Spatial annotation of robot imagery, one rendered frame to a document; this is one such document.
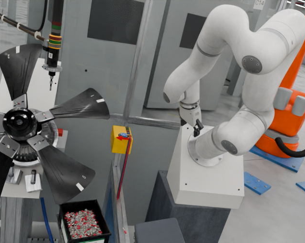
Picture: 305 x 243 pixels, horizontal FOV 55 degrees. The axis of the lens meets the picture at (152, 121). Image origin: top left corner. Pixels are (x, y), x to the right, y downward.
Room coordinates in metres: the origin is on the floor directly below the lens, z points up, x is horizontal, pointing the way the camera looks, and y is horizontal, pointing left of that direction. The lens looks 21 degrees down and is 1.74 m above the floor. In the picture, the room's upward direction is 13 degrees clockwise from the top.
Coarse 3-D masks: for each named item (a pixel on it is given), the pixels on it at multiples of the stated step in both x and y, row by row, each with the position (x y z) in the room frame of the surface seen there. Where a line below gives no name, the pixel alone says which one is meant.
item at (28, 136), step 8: (8, 112) 1.00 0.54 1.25; (16, 112) 1.02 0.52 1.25; (24, 112) 1.03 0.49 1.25; (32, 112) 1.03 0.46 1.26; (8, 120) 0.99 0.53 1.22; (16, 120) 1.00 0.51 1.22; (24, 120) 1.01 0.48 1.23; (32, 120) 1.01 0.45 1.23; (8, 128) 0.97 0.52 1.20; (16, 128) 0.98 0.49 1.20; (24, 128) 0.99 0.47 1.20; (32, 128) 0.99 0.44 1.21; (40, 128) 1.10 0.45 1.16; (16, 136) 0.96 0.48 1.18; (24, 136) 0.97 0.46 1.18; (32, 136) 1.03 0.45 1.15; (24, 144) 1.04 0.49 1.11
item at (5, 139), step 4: (4, 136) 0.97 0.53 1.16; (8, 136) 0.99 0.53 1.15; (0, 140) 0.96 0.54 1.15; (4, 140) 0.97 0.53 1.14; (8, 140) 0.98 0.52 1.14; (12, 140) 1.00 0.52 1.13; (0, 144) 0.96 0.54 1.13; (8, 144) 0.98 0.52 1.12; (12, 144) 0.99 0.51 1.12; (16, 144) 1.01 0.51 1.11; (0, 148) 0.95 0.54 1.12; (4, 148) 0.97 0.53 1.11; (12, 148) 0.99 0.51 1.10; (16, 148) 1.01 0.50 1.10; (4, 152) 0.96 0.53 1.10; (8, 152) 0.98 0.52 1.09; (12, 152) 0.99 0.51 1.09; (12, 156) 0.99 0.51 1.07
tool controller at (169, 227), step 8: (136, 224) 0.59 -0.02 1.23; (144, 224) 0.59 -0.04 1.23; (152, 224) 0.59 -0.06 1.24; (160, 224) 0.59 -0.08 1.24; (168, 224) 0.59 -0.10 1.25; (176, 224) 0.59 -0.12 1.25; (136, 232) 0.56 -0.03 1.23; (144, 232) 0.56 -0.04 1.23; (152, 232) 0.57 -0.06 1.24; (160, 232) 0.57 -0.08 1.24; (168, 232) 0.57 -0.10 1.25; (176, 232) 0.57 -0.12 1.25; (136, 240) 0.55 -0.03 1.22; (144, 240) 0.54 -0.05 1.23; (152, 240) 0.54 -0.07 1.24; (160, 240) 0.54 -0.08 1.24; (168, 240) 0.54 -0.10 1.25; (176, 240) 0.54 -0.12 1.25
